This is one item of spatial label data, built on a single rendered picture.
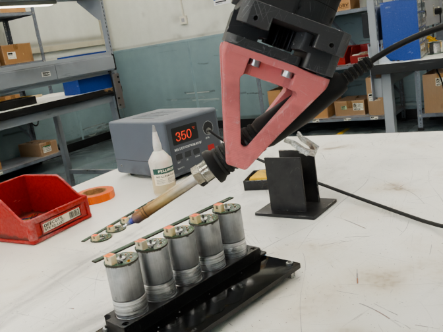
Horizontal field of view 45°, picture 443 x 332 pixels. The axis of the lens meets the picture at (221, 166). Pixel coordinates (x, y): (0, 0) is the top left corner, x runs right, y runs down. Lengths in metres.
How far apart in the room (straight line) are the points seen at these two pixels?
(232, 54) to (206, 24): 5.52
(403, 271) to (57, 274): 0.33
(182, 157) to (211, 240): 0.41
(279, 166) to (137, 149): 0.34
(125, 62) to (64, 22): 0.83
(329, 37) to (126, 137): 0.63
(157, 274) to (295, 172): 0.24
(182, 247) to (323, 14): 0.20
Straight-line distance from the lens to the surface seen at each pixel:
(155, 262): 0.40
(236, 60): 0.32
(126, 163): 0.92
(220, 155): 0.35
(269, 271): 0.46
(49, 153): 5.38
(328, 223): 0.57
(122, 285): 0.39
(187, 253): 0.42
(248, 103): 5.68
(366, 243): 0.52
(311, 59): 0.32
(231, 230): 0.46
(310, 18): 0.34
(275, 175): 0.61
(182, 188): 0.37
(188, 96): 6.08
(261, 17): 0.31
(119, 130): 0.91
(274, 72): 0.34
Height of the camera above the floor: 0.95
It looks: 13 degrees down
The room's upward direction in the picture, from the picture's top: 9 degrees counter-clockwise
